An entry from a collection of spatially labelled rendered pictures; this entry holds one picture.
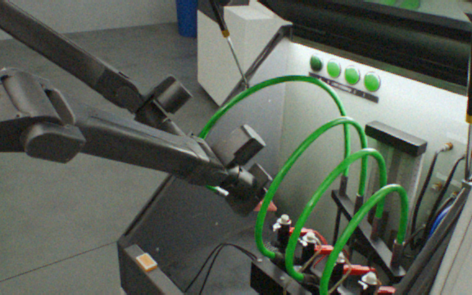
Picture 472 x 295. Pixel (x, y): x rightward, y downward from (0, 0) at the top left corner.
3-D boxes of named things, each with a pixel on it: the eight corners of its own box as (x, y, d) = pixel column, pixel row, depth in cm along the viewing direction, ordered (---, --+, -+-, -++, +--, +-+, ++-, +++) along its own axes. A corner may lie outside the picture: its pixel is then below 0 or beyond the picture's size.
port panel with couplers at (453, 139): (409, 239, 115) (437, 119, 101) (417, 233, 117) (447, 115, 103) (460, 269, 106) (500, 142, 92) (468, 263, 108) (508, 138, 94)
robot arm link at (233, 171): (194, 162, 95) (201, 179, 91) (219, 138, 94) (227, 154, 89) (217, 179, 99) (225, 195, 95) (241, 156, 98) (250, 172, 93)
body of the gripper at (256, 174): (274, 180, 97) (251, 163, 93) (242, 218, 98) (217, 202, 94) (260, 165, 102) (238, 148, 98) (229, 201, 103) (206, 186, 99)
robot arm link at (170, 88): (115, 89, 106) (111, 95, 98) (152, 53, 105) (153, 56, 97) (153, 128, 109) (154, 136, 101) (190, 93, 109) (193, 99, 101)
